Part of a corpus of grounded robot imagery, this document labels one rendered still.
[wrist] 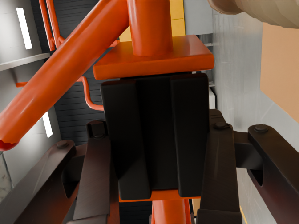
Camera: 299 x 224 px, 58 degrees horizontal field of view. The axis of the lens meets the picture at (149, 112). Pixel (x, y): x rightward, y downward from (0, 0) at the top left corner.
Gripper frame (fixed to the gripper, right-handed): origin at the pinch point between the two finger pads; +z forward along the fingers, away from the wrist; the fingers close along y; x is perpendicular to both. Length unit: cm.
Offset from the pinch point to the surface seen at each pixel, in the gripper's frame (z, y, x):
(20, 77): 840, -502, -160
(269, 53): 16.9, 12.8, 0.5
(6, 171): 442, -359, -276
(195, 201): 545, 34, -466
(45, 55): 997, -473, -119
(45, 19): 783, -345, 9
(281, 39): 13.5, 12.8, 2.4
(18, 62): 800, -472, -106
